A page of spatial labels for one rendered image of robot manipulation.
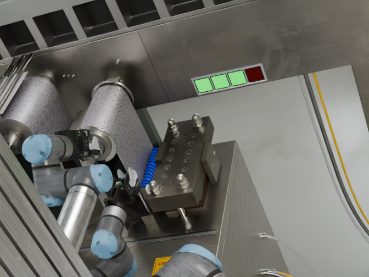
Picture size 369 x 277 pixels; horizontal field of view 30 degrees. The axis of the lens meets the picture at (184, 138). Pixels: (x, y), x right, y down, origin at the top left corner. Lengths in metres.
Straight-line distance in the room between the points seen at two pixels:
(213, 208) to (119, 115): 0.44
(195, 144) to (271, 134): 1.70
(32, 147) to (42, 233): 0.96
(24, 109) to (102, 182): 0.58
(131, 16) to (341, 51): 0.70
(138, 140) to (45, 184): 0.58
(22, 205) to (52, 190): 0.98
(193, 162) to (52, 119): 0.49
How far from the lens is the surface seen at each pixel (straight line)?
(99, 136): 2.14
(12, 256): 0.80
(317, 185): 3.60
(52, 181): 1.83
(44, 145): 1.83
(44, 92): 2.35
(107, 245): 1.99
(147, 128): 2.52
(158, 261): 2.17
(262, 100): 4.34
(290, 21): 2.20
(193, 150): 2.34
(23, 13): 2.39
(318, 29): 2.21
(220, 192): 2.33
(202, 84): 2.35
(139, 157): 2.33
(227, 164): 2.44
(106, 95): 2.28
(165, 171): 2.31
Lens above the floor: 2.36
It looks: 33 degrees down
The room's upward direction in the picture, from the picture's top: 24 degrees counter-clockwise
